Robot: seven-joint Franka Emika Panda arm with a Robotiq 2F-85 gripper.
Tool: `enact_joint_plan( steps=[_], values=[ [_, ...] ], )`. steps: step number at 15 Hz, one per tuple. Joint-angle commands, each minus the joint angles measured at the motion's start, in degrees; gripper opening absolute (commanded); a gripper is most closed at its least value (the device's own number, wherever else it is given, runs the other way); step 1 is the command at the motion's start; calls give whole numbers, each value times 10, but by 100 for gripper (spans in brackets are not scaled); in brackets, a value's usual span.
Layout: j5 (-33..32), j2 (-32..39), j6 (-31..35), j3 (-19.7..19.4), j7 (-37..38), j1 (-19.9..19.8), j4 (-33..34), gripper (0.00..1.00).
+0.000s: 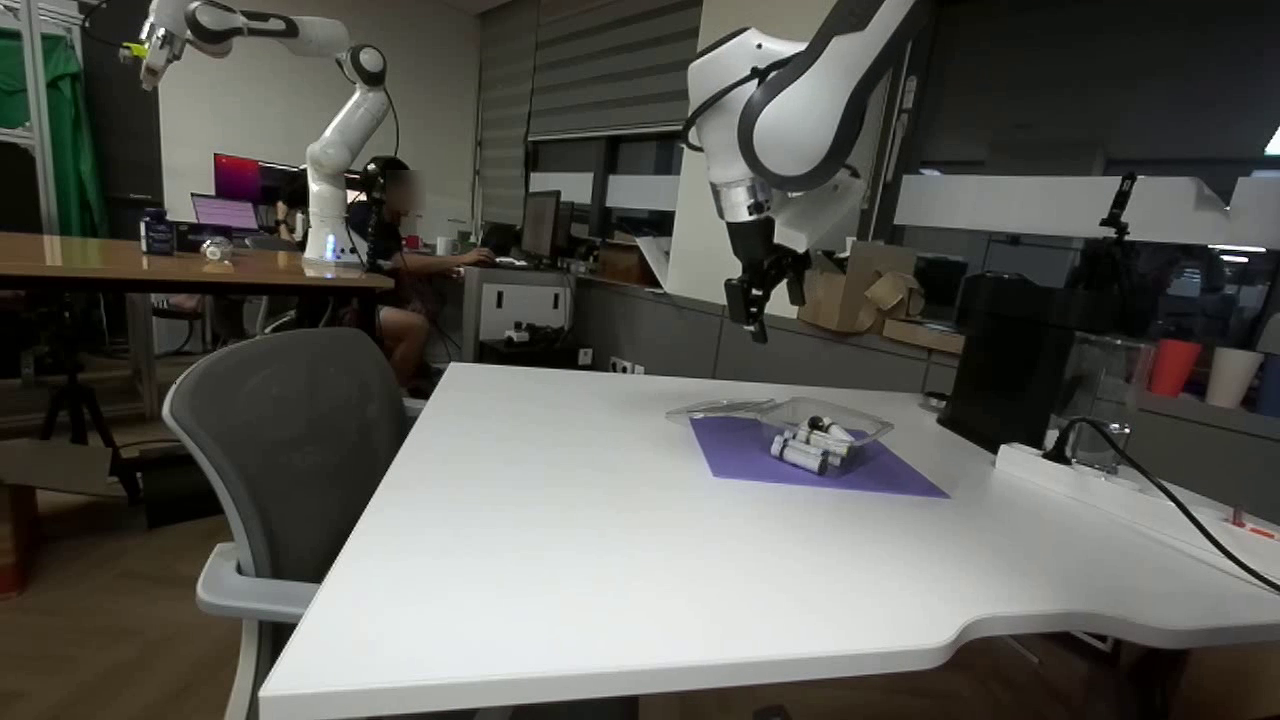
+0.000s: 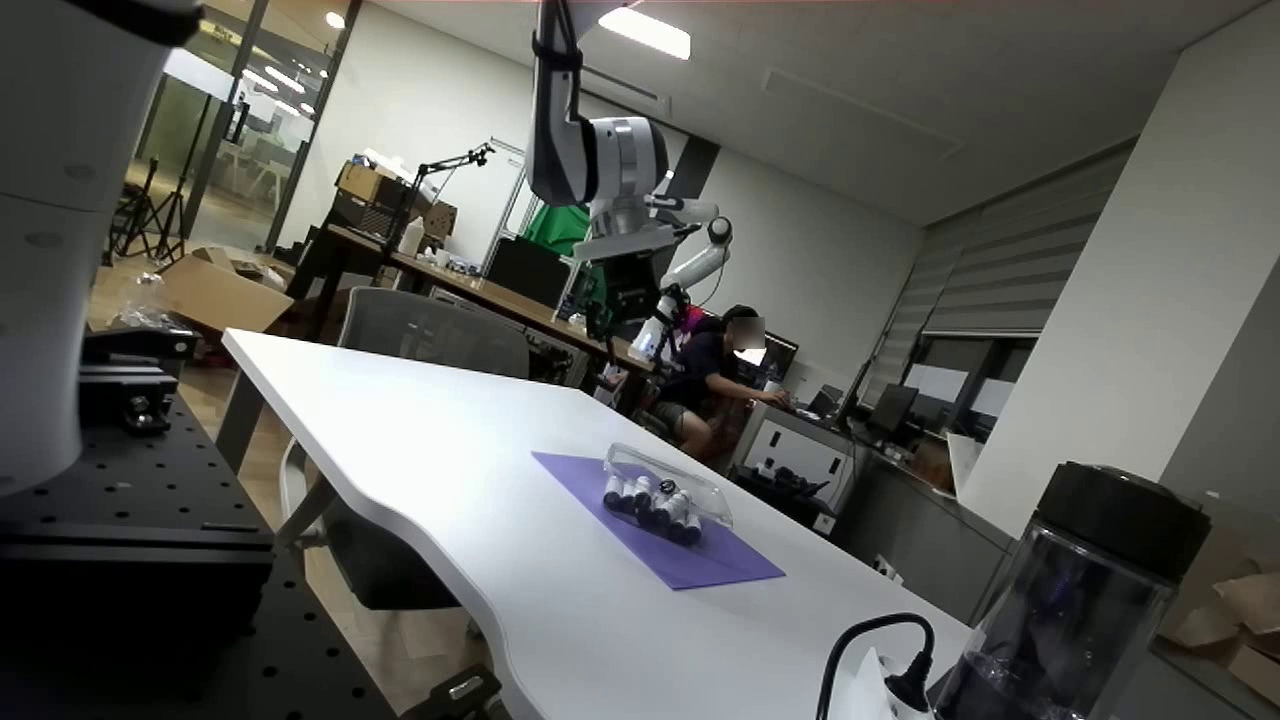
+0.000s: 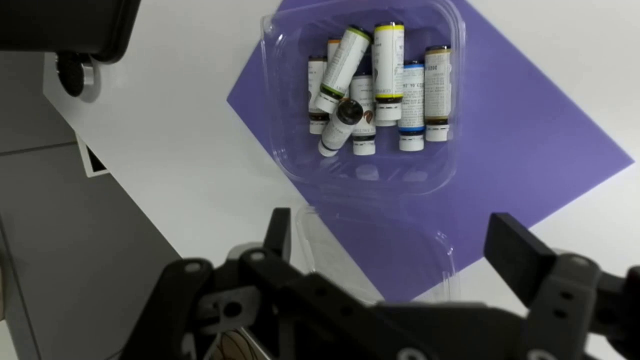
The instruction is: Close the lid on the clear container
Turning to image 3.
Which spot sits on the white vial with dark band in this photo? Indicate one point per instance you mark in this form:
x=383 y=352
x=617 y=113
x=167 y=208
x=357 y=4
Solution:
x=316 y=87
x=362 y=133

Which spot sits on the vial with black cap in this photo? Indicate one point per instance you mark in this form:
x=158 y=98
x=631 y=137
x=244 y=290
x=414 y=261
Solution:
x=338 y=129

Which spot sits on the vial with yellow cap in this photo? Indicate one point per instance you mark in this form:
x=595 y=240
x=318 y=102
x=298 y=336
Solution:
x=389 y=66

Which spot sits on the black white marker tag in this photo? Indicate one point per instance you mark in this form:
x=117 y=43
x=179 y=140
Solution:
x=93 y=158

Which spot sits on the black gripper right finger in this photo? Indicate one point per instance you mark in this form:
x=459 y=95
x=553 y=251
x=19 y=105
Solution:
x=520 y=256

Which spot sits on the vial with orange cap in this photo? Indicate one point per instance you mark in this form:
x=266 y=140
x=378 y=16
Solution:
x=332 y=49

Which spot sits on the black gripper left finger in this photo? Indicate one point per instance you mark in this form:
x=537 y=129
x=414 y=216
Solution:
x=266 y=301

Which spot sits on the purple paper mat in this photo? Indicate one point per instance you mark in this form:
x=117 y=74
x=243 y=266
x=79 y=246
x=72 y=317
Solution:
x=526 y=147

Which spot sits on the vial with brown band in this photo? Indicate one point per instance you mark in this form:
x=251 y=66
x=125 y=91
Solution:
x=438 y=87

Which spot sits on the clear plastic container lid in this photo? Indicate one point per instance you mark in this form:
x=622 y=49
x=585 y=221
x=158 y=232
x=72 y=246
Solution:
x=400 y=240

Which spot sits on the vial with blue band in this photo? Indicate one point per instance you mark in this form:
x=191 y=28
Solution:
x=413 y=106

